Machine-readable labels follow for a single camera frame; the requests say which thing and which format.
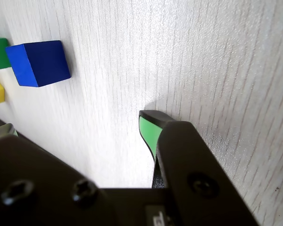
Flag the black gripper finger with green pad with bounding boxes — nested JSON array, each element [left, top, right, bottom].
[[0, 116, 18, 142], [139, 110, 175, 189]]

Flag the blue cube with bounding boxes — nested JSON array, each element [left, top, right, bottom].
[[5, 40, 72, 88]]

